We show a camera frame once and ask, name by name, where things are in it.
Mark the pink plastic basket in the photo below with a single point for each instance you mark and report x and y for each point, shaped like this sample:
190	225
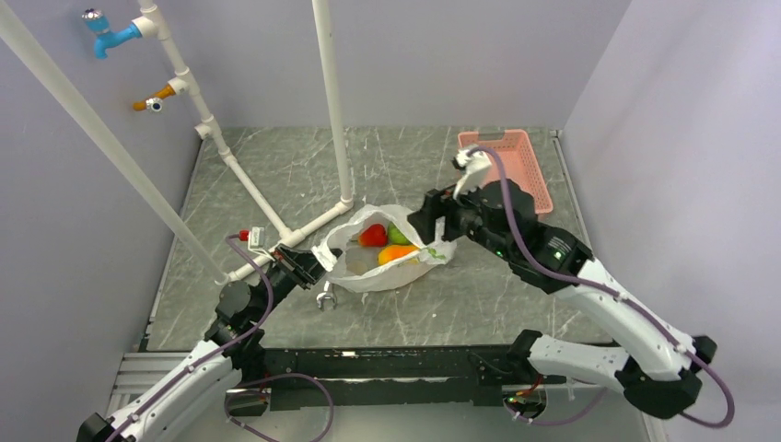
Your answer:
521	164

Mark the orange plastic faucet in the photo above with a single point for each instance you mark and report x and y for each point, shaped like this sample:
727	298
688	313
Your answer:
154	103

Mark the green fake fruit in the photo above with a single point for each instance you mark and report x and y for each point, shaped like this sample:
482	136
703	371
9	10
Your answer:
396	237

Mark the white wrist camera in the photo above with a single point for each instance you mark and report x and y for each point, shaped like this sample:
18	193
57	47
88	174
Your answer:
254	238
474	167

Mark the red fake fruit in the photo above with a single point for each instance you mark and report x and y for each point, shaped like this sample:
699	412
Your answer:
374	236

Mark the blue plastic faucet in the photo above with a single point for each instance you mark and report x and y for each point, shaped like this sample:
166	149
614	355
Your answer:
105	37

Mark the white plastic bag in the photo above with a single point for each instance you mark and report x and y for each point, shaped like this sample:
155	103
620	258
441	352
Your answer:
357	269

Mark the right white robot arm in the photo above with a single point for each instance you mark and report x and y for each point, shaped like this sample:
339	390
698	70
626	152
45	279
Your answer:
648	364

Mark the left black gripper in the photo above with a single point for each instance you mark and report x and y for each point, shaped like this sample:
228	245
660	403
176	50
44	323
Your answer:
301	266

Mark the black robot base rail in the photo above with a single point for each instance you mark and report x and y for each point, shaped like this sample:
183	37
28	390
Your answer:
481	375

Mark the orange fake fruit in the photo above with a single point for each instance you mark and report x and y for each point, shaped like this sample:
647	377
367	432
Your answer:
394	252

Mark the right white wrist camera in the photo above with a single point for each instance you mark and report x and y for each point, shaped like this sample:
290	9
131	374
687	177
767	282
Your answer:
474	167

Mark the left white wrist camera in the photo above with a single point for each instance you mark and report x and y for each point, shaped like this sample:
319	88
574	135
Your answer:
254	238

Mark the silver open-end wrench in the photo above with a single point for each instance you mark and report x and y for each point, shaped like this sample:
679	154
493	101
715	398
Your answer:
326	298

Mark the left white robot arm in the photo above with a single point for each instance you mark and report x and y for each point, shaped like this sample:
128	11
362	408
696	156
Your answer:
230	353

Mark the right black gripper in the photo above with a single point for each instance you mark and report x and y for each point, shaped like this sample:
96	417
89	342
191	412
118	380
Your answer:
425	218

